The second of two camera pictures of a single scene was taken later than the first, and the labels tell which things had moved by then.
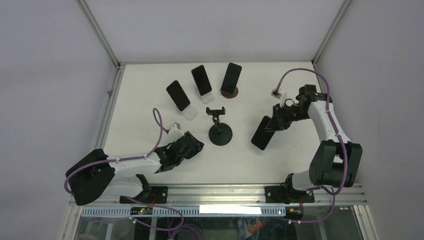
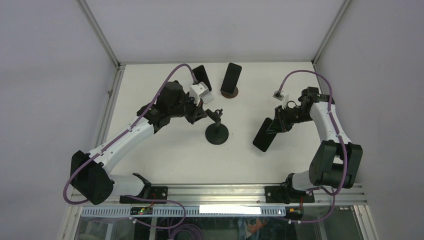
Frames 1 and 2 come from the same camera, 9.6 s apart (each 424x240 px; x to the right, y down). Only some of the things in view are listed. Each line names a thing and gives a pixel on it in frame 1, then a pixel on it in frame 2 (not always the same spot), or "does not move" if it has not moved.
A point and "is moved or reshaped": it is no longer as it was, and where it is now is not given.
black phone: x=201 y=80 does not move
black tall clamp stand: x=220 y=134 is moved or reshaped
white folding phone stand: x=207 y=97 does not move
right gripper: x=278 y=122 does not move
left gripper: x=196 y=149 -> x=198 y=112
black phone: x=261 y=138 does not move
